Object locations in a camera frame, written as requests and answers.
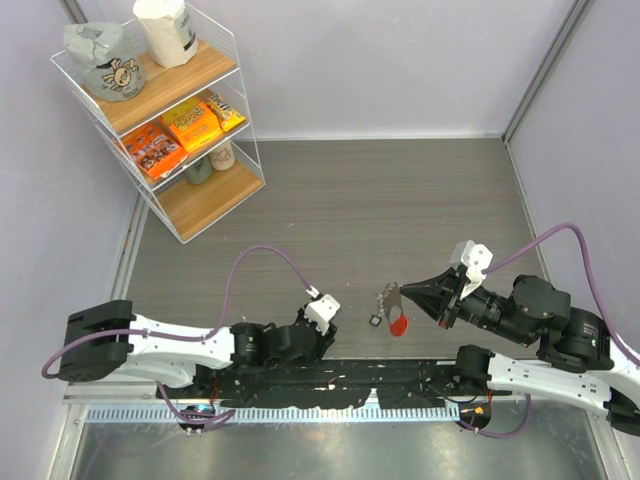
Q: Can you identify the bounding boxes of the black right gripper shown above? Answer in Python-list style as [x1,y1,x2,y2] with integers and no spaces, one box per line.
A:
[398,263,532,345]

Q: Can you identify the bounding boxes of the red handled crescent blade keychain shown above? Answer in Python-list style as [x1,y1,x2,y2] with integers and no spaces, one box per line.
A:
[377,283,408,337]

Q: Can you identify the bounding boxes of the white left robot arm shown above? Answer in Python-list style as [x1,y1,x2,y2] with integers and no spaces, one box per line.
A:
[57,295,340,398]

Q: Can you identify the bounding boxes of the green bottle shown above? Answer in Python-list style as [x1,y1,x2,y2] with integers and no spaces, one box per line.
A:
[185,155,213,185]

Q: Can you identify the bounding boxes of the beige cup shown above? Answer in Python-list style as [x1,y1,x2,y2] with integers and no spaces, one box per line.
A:
[207,140,235,171]

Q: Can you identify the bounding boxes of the yellow candy bag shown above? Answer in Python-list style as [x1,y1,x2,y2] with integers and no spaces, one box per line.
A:
[205,94,246,133]

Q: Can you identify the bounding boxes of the orange yellow snack box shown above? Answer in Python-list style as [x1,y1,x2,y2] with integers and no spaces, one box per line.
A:
[159,97,224,154]

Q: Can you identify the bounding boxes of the white paper bag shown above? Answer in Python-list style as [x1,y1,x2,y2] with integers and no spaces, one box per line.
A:
[133,0,198,68]

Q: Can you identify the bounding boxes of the grey paper bag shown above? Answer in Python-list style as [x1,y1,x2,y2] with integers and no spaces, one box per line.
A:
[63,22,146,102]

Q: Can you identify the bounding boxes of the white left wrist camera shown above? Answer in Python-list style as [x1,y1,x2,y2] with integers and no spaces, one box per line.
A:
[303,286,341,336]

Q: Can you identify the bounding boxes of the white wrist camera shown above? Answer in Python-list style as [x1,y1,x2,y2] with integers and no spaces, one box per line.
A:
[303,286,341,336]
[449,240,493,300]

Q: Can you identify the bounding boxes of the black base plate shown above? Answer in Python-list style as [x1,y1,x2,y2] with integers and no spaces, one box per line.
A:
[166,359,488,410]

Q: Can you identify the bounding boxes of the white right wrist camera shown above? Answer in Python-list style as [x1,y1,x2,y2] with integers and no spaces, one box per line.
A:
[449,240,493,300]

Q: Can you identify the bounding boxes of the white slotted cable duct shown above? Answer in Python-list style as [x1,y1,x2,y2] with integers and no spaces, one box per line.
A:
[85,401,460,424]

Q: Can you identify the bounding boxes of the white wire shelf unit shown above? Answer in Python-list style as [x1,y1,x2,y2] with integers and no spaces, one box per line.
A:
[51,5,266,244]

